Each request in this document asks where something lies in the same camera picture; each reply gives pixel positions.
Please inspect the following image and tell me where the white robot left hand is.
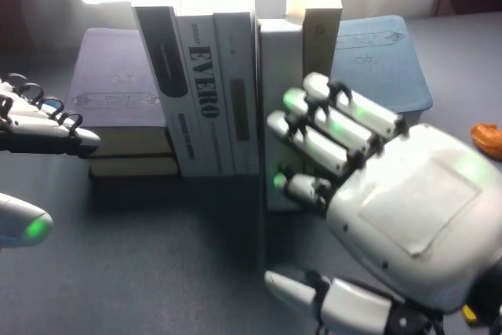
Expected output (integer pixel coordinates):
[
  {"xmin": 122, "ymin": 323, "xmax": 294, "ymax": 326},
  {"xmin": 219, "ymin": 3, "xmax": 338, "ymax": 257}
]
[{"xmin": 0, "ymin": 73, "xmax": 102, "ymax": 250}]

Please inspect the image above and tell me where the white book with grey label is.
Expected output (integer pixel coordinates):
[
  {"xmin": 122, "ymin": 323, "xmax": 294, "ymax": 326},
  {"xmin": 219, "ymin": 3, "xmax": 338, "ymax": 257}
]
[{"xmin": 133, "ymin": 5, "xmax": 205, "ymax": 178}]

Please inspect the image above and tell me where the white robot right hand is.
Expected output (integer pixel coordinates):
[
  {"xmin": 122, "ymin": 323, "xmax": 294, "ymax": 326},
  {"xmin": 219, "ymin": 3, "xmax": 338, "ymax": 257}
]
[{"xmin": 264, "ymin": 71, "xmax": 502, "ymax": 335}]

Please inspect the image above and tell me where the white book with EVERO print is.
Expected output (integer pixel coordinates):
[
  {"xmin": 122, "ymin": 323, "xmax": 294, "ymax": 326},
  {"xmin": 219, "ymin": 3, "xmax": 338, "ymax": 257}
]
[{"xmin": 176, "ymin": 14, "xmax": 236, "ymax": 177}]

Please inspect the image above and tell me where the blue leather-bound book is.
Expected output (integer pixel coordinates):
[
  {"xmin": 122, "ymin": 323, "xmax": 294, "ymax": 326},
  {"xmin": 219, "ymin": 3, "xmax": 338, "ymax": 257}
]
[{"xmin": 329, "ymin": 16, "xmax": 434, "ymax": 128}]

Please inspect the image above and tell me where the white book with gold label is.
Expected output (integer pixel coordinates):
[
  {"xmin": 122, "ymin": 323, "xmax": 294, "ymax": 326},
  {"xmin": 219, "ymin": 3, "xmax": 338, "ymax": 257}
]
[{"xmin": 213, "ymin": 12, "xmax": 262, "ymax": 175}]

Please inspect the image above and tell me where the cream book with ornament print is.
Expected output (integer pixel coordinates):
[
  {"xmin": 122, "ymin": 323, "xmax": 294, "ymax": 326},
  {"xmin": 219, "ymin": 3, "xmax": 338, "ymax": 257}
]
[{"xmin": 288, "ymin": 0, "xmax": 344, "ymax": 81}]

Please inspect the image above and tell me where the blue block with holes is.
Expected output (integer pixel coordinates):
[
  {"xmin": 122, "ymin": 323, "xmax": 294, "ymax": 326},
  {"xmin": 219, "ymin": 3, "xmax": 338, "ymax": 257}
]
[{"xmin": 38, "ymin": 101, "xmax": 66, "ymax": 115}]

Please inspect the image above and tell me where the dark-covered book with cream pages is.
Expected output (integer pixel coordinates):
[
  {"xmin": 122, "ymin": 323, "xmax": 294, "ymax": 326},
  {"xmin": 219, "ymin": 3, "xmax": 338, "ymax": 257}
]
[{"xmin": 88, "ymin": 152, "xmax": 182, "ymax": 180}]

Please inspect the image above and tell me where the orange-brown toy bread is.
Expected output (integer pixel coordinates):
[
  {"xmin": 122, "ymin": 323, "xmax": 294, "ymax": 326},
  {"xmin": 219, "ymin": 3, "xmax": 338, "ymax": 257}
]
[{"xmin": 470, "ymin": 122, "xmax": 502, "ymax": 162}]

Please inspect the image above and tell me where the purple leather-bound book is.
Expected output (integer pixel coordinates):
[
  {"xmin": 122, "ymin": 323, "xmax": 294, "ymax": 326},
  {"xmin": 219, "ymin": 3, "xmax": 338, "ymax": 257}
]
[{"xmin": 64, "ymin": 27, "xmax": 176, "ymax": 155}]

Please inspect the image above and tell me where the black book with CENTURY print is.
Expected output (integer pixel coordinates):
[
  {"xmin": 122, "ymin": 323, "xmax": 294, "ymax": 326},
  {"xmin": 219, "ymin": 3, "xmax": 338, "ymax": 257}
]
[{"xmin": 253, "ymin": 0, "xmax": 315, "ymax": 213}]

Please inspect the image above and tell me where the grey table cloth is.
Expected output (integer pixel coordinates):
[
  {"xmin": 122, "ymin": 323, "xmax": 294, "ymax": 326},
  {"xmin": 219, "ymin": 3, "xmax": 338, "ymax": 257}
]
[{"xmin": 0, "ymin": 13, "xmax": 502, "ymax": 335}]

